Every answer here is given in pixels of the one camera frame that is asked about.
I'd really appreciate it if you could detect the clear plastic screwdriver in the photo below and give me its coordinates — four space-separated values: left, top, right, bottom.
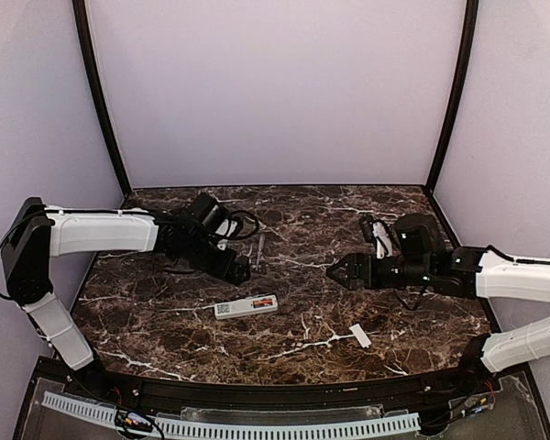
255 234 265 270

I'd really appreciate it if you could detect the white remote control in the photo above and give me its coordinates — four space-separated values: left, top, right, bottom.
214 295 279 320

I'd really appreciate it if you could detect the white battery cover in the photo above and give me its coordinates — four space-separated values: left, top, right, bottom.
349 324 372 348

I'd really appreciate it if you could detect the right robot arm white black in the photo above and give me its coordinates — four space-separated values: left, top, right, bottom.
326 214 550 377

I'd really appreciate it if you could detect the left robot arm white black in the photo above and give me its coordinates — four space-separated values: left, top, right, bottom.
0 192 251 371

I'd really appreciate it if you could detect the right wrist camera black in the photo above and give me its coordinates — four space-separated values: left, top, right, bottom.
358 214 395 259

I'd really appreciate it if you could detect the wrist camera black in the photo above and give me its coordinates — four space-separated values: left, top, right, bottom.
214 210 260 250
358 214 395 259

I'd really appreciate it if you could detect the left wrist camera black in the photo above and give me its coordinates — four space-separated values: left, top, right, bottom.
214 210 260 250

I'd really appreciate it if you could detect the black front rail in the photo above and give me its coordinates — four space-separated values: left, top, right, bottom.
50 365 489 414

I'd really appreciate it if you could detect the centre white slotted cable duct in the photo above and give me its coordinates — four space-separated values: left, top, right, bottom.
156 413 421 440

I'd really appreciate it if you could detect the white slotted cable duct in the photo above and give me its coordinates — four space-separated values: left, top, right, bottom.
156 413 421 440
41 391 116 429

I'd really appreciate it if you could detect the right circuit board with wires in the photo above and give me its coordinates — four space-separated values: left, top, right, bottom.
451 395 496 420

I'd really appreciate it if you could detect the small circuit board with wires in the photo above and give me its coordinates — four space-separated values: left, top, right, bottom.
114 410 156 435

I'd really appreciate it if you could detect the left white slotted cable duct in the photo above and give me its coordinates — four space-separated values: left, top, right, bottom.
41 391 116 429

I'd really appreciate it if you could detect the right black frame post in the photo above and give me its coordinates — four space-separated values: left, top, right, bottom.
424 0 479 198

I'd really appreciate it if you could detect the black frame post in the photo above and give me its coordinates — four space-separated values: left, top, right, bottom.
424 0 479 198
71 0 132 196

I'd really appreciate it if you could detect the left black frame post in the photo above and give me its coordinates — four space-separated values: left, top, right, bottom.
71 0 132 196

